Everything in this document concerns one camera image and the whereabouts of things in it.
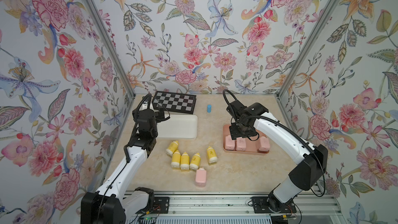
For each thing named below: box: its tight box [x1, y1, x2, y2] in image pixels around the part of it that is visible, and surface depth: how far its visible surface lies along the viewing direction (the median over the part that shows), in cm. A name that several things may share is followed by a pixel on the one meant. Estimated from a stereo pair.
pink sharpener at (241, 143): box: [236, 136, 247, 151], surface depth 88 cm
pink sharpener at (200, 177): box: [195, 166, 207, 188], surface depth 79 cm
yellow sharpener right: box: [206, 146, 218, 164], surface depth 84 cm
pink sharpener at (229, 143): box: [224, 135, 236, 151], surface depth 90 cm
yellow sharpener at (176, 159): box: [171, 149, 181, 168], surface depth 83 cm
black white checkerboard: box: [151, 90, 197, 115], surface depth 116 cm
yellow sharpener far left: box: [165, 140, 180, 157], surface depth 87 cm
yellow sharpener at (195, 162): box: [189, 152, 202, 171], surface depth 82 cm
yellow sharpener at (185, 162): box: [179, 151, 190, 171], surface depth 82 cm
